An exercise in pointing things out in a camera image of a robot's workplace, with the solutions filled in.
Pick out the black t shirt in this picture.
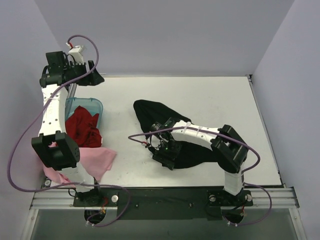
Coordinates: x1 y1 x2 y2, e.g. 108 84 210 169
133 99 248 174

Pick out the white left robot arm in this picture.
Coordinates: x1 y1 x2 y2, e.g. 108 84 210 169
31 46 105 206

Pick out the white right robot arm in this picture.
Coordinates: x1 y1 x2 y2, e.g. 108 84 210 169
150 118 248 205

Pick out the teal plastic bin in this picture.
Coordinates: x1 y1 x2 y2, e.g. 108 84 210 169
64 97 104 129

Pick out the red t shirt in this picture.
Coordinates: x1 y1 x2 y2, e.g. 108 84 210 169
65 106 103 148

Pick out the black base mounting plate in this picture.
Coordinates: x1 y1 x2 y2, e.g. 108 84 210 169
73 186 253 220

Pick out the pink t shirt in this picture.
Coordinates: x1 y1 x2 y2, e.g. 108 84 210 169
43 147 117 184

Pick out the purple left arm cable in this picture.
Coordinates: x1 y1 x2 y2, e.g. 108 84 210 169
8 35 132 228

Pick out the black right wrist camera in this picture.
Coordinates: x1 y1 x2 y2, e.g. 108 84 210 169
150 117 177 140

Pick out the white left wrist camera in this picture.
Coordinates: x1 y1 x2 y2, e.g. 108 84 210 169
66 43 85 64

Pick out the aluminium front rail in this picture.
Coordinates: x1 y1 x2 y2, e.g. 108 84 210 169
30 187 300 210

